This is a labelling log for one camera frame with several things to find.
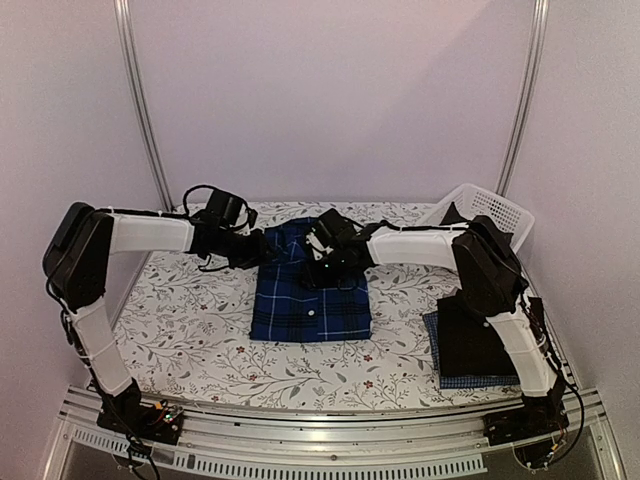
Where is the aluminium front rail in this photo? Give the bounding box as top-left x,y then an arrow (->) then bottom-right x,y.
42,386 -> 631,479

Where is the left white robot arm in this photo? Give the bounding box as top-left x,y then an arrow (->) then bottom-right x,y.
42,188 -> 273,434

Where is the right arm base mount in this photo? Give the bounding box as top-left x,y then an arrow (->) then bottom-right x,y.
483,396 -> 569,470

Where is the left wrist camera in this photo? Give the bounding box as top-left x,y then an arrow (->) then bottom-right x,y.
243,208 -> 258,230

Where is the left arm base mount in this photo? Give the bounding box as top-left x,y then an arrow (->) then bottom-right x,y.
95,380 -> 184,446

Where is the folded blue checked shirt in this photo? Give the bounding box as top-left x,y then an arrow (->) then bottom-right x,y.
423,312 -> 520,390

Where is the black shirt in basket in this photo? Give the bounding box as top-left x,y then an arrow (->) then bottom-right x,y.
439,203 -> 513,252

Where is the left aluminium post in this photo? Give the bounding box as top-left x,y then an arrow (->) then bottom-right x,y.
113,0 -> 175,210

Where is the blue plaid long sleeve shirt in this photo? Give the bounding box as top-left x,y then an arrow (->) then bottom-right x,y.
249,217 -> 372,343

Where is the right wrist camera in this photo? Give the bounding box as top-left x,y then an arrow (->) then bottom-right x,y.
305,226 -> 334,261

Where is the folded black shirt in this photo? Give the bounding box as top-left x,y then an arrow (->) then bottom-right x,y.
437,294 -> 553,390

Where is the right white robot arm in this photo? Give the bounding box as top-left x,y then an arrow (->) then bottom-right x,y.
304,209 -> 566,436

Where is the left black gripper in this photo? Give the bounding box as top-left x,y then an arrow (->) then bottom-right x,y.
218,228 -> 278,271

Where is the aluminium post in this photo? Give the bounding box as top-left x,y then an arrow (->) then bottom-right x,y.
113,0 -> 175,210
495,0 -> 550,197

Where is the right aluminium post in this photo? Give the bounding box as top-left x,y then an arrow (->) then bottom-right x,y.
495,0 -> 550,197

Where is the floral tablecloth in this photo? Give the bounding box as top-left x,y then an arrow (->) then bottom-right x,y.
97,201 -> 556,411

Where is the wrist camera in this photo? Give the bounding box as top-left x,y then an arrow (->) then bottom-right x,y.
305,226 -> 334,261
243,208 -> 258,230

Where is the white plastic basket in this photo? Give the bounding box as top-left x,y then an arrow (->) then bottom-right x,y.
417,183 -> 535,253

